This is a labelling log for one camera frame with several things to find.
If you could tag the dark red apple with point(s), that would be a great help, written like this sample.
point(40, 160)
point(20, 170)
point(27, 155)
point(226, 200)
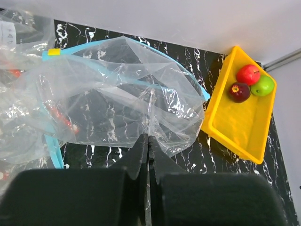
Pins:
point(239, 92)

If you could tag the clear red-zip bag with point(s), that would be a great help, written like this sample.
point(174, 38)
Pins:
point(26, 133)

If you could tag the clear blue-zip bag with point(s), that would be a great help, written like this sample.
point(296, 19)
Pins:
point(109, 92)

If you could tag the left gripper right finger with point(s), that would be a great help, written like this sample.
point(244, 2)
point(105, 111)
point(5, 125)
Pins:
point(160, 164)

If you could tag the green apple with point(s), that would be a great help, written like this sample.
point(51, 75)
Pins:
point(263, 86)

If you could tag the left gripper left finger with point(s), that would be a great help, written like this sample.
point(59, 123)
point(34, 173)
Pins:
point(134, 181)

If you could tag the yellow plastic tray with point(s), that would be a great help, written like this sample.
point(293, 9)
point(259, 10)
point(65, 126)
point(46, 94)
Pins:
point(240, 127)

